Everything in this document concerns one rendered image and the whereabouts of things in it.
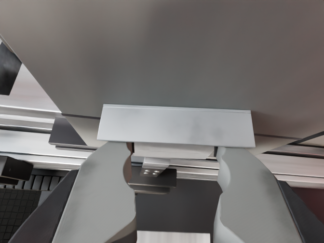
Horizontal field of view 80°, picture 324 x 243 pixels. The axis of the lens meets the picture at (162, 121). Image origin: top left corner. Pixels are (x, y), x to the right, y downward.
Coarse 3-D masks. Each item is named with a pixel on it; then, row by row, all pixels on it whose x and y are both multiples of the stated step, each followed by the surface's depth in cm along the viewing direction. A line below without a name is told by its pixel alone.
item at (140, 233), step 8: (144, 232) 20; (152, 232) 20; (160, 232) 20; (168, 232) 20; (176, 232) 21; (184, 232) 21; (192, 232) 21; (144, 240) 20; (152, 240) 20; (160, 240) 20; (168, 240) 20; (176, 240) 20; (184, 240) 20; (192, 240) 20; (200, 240) 21; (208, 240) 21
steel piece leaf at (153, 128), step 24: (120, 120) 11; (144, 120) 11; (168, 120) 11; (192, 120) 11; (216, 120) 11; (240, 120) 11; (144, 144) 18; (168, 144) 18; (192, 144) 10; (216, 144) 10; (240, 144) 10
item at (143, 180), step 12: (132, 168) 40; (144, 168) 30; (156, 168) 30; (168, 168) 41; (132, 180) 39; (144, 180) 39; (156, 180) 40; (168, 180) 40; (144, 192) 42; (156, 192) 40; (168, 192) 40
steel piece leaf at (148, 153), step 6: (138, 150) 21; (144, 150) 21; (150, 156) 23; (156, 156) 23; (162, 156) 23; (168, 156) 23; (174, 156) 22; (180, 156) 22; (186, 156) 22; (192, 156) 22; (198, 156) 22; (204, 156) 22
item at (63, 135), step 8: (56, 120) 22; (64, 120) 22; (56, 128) 21; (64, 128) 21; (72, 128) 22; (56, 136) 21; (64, 136) 21; (72, 136) 21; (80, 136) 21; (56, 144) 21; (64, 144) 21; (72, 144) 21; (80, 144) 21; (192, 160) 25; (200, 160) 25; (208, 160) 25; (216, 160) 25
